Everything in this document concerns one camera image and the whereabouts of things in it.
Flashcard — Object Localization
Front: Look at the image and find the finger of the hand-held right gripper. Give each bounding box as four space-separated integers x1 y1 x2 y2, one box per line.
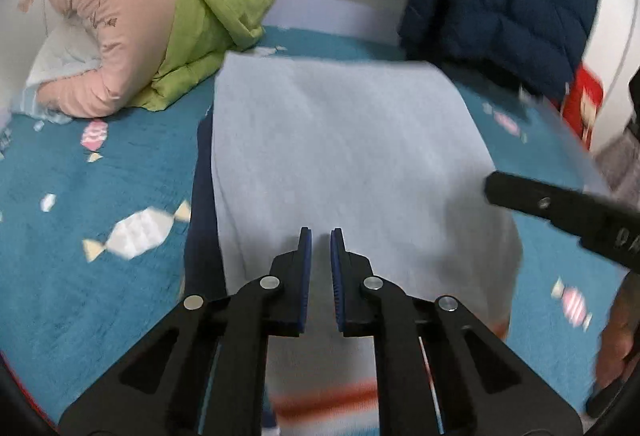
484 171 608 244

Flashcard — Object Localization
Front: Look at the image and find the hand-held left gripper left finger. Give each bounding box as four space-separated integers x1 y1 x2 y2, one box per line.
57 227 313 436

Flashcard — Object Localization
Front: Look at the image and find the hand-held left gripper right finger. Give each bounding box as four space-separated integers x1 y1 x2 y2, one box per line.
330 228 583 436

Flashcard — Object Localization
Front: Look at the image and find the grey and navy zip jacket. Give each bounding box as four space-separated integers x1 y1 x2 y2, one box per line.
184 50 523 436

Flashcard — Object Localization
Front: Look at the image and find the person's right hand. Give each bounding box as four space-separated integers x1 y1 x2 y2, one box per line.
595 276 640 389

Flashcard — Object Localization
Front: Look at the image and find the red cartoon cushion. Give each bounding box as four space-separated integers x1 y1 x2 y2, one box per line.
560 63 606 151

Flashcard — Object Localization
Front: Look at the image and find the teal candy print bed sheet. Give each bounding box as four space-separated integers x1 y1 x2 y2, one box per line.
0 26 631 422

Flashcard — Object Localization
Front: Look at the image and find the pink quilt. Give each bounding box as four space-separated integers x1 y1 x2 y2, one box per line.
37 0 183 119

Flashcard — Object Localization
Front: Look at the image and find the pale blue pillow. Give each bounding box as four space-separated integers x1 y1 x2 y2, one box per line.
10 23 101 124

